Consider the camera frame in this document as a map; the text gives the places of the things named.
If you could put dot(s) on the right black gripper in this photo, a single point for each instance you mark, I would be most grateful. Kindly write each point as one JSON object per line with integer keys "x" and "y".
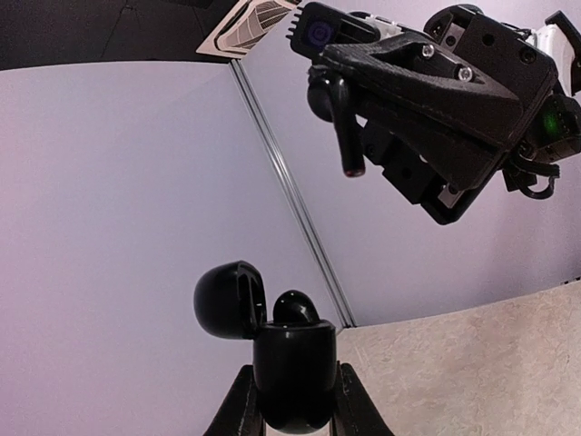
{"x": 447, "y": 108}

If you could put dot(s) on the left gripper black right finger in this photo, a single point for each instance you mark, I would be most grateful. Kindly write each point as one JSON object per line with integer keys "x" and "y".
{"x": 354, "y": 412}

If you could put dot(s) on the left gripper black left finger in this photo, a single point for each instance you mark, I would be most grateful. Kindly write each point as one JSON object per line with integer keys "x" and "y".
{"x": 239, "y": 413}

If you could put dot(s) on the black round disc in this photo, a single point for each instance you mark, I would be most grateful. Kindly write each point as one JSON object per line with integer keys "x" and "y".
{"x": 294, "y": 365}

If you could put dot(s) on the small black earbud piece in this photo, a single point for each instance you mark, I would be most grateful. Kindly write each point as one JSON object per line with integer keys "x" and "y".
{"x": 295, "y": 307}

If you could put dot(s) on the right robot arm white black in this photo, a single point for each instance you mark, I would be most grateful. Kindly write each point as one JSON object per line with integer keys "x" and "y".
{"x": 557, "y": 134}

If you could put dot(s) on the ceiling air conditioner vent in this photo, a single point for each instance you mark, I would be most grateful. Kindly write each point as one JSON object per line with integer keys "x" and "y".
{"x": 243, "y": 26}

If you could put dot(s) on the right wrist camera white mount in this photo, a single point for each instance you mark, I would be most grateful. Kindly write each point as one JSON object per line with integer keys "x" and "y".
{"x": 316, "y": 25}

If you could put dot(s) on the right aluminium frame post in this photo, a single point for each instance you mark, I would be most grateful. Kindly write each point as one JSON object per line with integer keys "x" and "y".
{"x": 293, "y": 196}

